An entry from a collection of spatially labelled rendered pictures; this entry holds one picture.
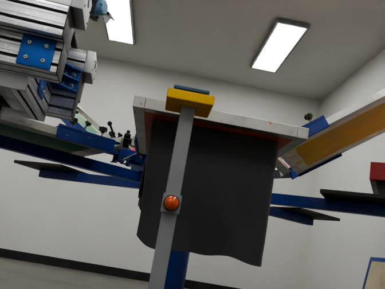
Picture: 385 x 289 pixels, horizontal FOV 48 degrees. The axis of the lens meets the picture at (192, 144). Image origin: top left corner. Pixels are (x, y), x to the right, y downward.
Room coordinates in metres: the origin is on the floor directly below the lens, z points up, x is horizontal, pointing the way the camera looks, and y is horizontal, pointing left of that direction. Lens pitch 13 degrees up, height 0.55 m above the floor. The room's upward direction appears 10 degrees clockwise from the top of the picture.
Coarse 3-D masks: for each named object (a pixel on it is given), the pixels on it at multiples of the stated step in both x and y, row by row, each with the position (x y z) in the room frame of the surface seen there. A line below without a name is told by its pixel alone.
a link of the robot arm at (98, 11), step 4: (92, 0) 1.82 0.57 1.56; (96, 0) 1.82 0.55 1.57; (100, 0) 1.83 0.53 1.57; (104, 0) 1.84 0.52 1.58; (92, 4) 1.83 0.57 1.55; (96, 4) 1.82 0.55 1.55; (100, 4) 1.82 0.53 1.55; (104, 4) 1.84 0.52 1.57; (92, 8) 1.84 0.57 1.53; (96, 8) 1.83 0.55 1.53; (100, 8) 1.83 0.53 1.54; (104, 8) 1.85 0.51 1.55; (92, 12) 1.85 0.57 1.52; (96, 12) 1.85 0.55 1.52; (100, 12) 1.84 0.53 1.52; (104, 12) 1.86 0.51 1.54
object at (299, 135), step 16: (160, 112) 1.36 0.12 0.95; (176, 112) 1.35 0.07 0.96; (224, 112) 1.35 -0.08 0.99; (144, 128) 1.61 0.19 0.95; (240, 128) 1.38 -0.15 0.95; (256, 128) 1.36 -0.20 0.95; (272, 128) 1.36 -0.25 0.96; (288, 128) 1.37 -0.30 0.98; (304, 128) 1.37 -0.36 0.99; (144, 144) 1.90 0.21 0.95; (288, 144) 1.48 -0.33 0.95
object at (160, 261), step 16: (176, 96) 1.11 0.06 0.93; (192, 96) 1.11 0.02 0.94; (208, 96) 1.11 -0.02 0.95; (192, 112) 1.16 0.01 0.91; (208, 112) 1.18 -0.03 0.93; (176, 144) 1.15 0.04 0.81; (176, 160) 1.16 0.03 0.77; (176, 176) 1.16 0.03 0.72; (176, 192) 1.16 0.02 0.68; (160, 224) 1.15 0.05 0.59; (160, 240) 1.16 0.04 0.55; (160, 256) 1.16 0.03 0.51; (160, 272) 1.16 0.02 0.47; (160, 288) 1.16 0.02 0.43
